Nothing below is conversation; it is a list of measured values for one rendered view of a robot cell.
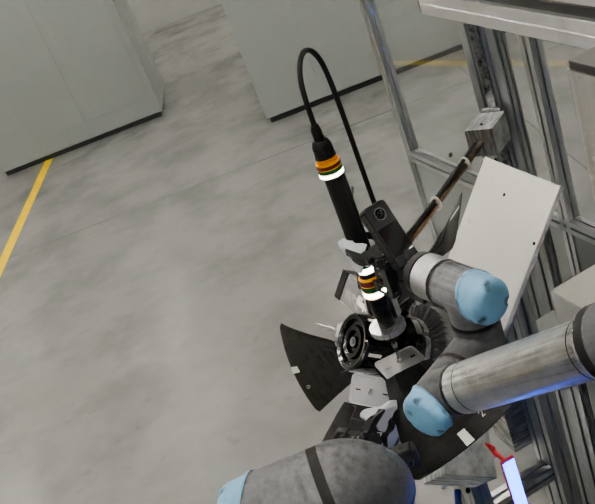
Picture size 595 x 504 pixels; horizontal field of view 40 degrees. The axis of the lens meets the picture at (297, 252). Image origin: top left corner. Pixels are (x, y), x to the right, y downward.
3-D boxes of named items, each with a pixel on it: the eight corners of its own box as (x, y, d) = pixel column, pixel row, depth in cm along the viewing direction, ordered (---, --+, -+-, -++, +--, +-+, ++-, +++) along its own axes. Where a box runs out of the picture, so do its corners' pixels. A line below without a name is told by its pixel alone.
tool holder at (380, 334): (384, 310, 161) (369, 270, 156) (416, 312, 157) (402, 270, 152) (364, 339, 155) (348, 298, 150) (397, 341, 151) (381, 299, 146)
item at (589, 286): (601, 288, 211) (594, 253, 206) (648, 312, 196) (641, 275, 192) (548, 319, 207) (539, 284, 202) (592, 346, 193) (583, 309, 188)
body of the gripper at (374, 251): (372, 290, 143) (416, 311, 133) (357, 249, 139) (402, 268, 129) (404, 267, 145) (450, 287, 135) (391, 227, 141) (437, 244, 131)
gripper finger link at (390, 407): (368, 389, 152) (347, 426, 146) (395, 389, 148) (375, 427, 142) (374, 401, 153) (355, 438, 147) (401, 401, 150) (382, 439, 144)
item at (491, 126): (486, 139, 200) (478, 108, 196) (513, 137, 196) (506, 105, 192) (471, 160, 193) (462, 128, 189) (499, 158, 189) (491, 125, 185)
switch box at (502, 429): (540, 406, 216) (523, 342, 206) (563, 423, 208) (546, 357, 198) (494, 434, 213) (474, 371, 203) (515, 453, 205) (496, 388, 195)
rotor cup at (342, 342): (388, 311, 177) (336, 302, 171) (427, 317, 164) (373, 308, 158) (377, 378, 176) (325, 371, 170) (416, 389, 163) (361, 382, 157)
